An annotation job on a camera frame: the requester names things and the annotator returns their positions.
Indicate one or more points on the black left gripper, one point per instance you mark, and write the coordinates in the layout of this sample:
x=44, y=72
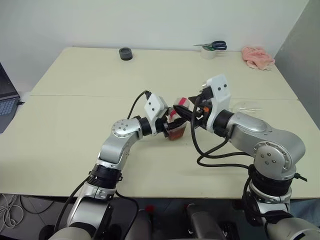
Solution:
x=162, y=127

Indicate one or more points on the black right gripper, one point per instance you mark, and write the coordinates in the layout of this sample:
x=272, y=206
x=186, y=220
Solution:
x=203, y=111

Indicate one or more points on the clear cup with red contents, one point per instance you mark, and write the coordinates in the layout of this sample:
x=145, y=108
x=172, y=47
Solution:
x=178, y=130

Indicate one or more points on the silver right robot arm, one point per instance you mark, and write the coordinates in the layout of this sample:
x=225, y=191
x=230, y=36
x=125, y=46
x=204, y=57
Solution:
x=270, y=140

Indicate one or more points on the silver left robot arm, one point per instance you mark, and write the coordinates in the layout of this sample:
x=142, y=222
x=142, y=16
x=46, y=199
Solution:
x=117, y=147

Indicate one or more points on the white tape roll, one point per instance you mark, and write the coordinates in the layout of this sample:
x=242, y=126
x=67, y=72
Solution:
x=208, y=53

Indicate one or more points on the clear plastic lid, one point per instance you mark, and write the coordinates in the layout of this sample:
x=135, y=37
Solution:
x=246, y=106

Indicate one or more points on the black round tape roll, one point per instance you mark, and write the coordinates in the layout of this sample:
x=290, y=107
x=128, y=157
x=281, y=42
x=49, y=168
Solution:
x=125, y=53

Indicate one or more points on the pink cloth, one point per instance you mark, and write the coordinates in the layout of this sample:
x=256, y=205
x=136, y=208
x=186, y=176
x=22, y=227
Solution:
x=257, y=58

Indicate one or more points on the small red knob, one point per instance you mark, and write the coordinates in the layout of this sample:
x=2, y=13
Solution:
x=149, y=208

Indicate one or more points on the dark rounded shape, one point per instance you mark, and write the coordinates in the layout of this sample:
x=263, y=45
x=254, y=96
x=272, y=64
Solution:
x=200, y=222

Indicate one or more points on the blue fabric under table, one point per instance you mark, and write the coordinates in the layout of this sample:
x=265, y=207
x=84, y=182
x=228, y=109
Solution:
x=306, y=208

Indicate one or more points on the grey laptop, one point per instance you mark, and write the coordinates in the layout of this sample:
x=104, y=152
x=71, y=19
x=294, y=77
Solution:
x=7, y=100

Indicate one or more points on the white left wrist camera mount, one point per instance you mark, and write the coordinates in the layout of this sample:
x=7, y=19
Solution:
x=155, y=106

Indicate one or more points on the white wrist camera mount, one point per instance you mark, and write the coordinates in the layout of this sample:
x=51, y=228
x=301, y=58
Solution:
x=155, y=106
x=220, y=100

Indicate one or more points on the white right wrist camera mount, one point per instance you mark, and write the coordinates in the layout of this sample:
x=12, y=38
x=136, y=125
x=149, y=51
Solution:
x=220, y=100

